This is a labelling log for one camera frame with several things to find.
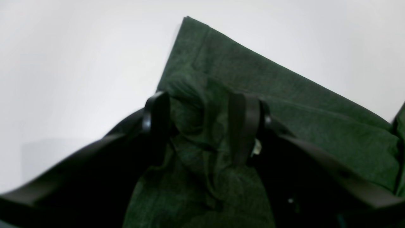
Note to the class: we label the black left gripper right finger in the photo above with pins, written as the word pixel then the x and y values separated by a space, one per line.
pixel 306 187

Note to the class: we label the dark green long-sleeve shirt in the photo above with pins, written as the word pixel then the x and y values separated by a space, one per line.
pixel 198 185

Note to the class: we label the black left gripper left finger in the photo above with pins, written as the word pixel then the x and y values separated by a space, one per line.
pixel 92 187

